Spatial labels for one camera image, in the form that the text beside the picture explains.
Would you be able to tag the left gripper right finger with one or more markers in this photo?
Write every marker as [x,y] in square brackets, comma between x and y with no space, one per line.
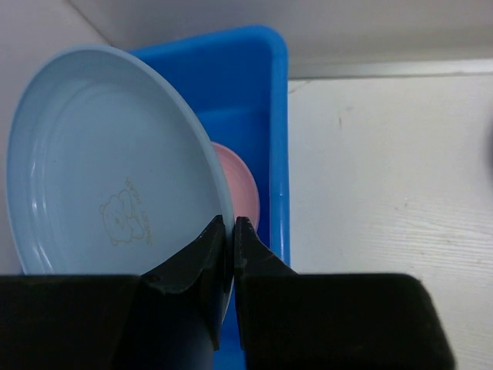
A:
[331,321]

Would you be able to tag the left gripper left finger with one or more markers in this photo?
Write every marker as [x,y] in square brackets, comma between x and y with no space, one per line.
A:
[168,318]

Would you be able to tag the pink plate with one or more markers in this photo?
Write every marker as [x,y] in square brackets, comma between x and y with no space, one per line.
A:
[243,188]

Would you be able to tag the light blue plate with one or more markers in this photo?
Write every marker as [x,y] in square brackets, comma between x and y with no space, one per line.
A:
[108,170]

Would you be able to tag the blue plastic bin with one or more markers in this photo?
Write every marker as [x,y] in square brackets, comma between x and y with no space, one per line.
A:
[236,82]

